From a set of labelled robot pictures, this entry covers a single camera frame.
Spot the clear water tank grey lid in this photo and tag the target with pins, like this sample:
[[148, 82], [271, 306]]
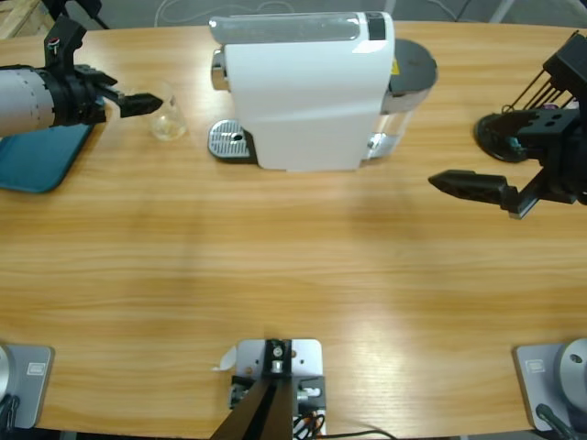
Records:
[[413, 64]]

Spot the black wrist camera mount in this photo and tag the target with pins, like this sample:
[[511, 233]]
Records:
[[568, 59], [64, 39]]

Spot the clear glass cup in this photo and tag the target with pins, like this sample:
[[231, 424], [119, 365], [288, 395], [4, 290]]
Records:
[[172, 124]]

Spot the grey coffee machine lever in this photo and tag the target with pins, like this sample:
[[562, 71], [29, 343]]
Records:
[[284, 28]]

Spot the white block with dark post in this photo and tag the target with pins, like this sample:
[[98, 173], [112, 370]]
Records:
[[302, 362]]

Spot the teal plastic tray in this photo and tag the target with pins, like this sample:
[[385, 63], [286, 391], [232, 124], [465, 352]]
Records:
[[36, 160]]

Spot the black capsule holder with rods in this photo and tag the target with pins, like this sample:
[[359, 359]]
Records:
[[490, 137]]

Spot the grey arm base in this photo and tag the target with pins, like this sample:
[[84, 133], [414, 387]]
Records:
[[541, 380], [27, 380]]

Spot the white capsule coffee machine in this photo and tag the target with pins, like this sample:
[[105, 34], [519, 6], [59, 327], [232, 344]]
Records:
[[312, 101]]

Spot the wooden crate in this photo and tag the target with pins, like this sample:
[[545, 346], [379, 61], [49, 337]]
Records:
[[18, 18]]

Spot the black stand legs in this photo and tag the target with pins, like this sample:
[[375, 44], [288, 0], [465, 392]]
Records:
[[91, 5]]

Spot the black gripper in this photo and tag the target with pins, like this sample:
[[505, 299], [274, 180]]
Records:
[[564, 174], [73, 107]]

